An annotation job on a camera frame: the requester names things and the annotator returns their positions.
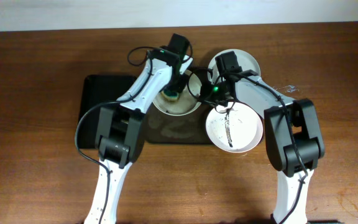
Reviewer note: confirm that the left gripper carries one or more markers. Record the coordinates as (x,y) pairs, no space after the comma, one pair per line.
(173,86)

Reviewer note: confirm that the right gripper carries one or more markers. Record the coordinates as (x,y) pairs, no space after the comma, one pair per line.
(212,101)

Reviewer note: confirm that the white plate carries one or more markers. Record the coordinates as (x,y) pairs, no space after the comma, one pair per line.
(185,104)
(235,128)
(244,59)

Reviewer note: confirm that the green yellow sponge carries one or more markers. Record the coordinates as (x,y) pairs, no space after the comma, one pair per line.
(170,95)

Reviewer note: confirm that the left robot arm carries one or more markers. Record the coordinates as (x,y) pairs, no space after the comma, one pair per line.
(119,132)

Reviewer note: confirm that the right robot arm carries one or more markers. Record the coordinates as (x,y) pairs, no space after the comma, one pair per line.
(293,142)

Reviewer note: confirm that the large brown tray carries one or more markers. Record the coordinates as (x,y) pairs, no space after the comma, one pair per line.
(188,129)

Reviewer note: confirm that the small black tray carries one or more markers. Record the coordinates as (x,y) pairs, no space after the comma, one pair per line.
(99,88)

